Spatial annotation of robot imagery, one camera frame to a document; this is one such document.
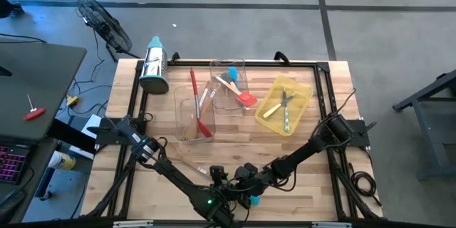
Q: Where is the red handled hex key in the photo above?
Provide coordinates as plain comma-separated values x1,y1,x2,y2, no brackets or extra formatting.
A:
22,93,48,122

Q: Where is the yellow translucent plastic bin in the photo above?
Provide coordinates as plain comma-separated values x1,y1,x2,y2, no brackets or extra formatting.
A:
254,74,315,138

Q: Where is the metal utensil with dark handle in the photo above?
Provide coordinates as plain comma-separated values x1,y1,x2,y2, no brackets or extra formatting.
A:
281,88,290,133

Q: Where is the silver aluminium extrusion bracket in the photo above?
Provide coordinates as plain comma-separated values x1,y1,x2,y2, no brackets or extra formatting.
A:
112,219,155,228
311,221,353,228

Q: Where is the wooden spork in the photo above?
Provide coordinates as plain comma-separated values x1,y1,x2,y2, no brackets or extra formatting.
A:
180,88,211,141

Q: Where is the red spatula with wooden handle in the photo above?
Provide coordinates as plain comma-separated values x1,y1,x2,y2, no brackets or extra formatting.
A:
214,76,259,108

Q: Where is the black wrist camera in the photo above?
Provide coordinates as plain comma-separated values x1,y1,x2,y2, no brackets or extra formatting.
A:
243,162,260,178
209,165,229,187

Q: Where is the black floor fan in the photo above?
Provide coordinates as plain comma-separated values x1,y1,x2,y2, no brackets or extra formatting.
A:
75,0,142,63

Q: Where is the wooden slotted spatula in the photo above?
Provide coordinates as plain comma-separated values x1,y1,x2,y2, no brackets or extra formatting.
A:
197,84,218,122

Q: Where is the red slotted spoon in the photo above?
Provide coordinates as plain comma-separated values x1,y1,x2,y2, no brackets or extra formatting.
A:
190,68,214,139

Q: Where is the wooden spatula with handle hole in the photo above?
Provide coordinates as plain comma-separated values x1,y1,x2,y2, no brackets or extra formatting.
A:
165,142,212,180

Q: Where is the metal box grater teal trim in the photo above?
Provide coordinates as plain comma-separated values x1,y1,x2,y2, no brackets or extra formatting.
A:
138,36,171,95

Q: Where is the coiled black cable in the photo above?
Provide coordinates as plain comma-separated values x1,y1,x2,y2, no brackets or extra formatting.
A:
347,163,383,207

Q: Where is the clear plastic bin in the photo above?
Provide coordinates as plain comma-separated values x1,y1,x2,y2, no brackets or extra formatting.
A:
173,81,217,143
209,58,249,116

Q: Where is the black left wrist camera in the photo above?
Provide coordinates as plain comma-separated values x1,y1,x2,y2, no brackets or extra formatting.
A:
209,165,229,187

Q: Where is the black metal cart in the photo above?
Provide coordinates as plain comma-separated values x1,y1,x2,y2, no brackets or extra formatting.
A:
391,68,456,182

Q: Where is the white yellow spray can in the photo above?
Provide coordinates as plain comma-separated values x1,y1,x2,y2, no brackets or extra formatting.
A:
47,150,77,171

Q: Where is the yellow connector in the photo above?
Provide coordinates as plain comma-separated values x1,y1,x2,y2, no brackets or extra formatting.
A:
65,94,81,108

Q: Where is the black desk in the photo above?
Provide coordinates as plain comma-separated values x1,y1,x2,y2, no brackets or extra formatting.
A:
0,37,88,144

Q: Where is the keyboard with pink lights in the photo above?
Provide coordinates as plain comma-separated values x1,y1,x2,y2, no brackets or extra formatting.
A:
0,144,29,186

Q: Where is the metal icing spatula cream handle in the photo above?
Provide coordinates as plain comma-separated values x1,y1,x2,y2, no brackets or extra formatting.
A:
262,93,297,120

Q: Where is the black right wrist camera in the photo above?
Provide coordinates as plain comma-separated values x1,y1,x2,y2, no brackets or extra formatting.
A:
243,162,260,178

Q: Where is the thin blue silicone spatula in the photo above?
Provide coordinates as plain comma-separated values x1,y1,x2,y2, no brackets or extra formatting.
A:
227,66,247,111

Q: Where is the black floor power cable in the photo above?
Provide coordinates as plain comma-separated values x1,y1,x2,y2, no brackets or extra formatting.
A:
66,28,120,115

